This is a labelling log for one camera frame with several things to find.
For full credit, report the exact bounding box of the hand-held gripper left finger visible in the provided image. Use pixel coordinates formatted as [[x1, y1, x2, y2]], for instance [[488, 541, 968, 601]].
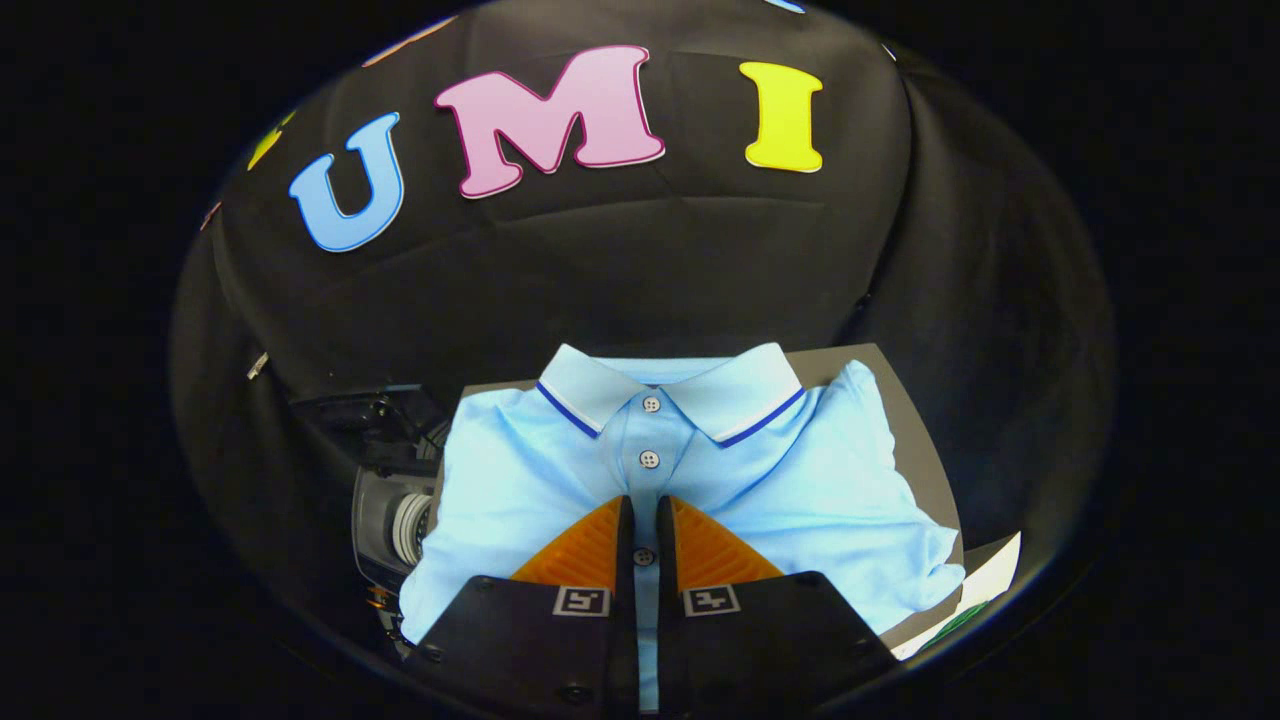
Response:
[[405, 495, 638, 716]]

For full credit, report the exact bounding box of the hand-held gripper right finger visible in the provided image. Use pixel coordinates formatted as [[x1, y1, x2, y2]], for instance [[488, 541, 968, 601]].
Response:
[[655, 495, 901, 716]]

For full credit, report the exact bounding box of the light blue polo shirt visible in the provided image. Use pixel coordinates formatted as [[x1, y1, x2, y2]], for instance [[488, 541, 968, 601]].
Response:
[[400, 343, 966, 713]]

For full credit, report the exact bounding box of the silver grey washing machine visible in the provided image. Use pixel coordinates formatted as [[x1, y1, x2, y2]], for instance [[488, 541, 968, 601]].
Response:
[[290, 385, 453, 641]]

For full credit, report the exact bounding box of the white paper sheet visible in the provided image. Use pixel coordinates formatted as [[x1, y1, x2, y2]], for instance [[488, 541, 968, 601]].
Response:
[[890, 530, 1023, 661]]

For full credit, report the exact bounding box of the black backdrop cloth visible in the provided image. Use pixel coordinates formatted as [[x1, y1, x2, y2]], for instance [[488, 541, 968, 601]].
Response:
[[170, 0, 1116, 661]]

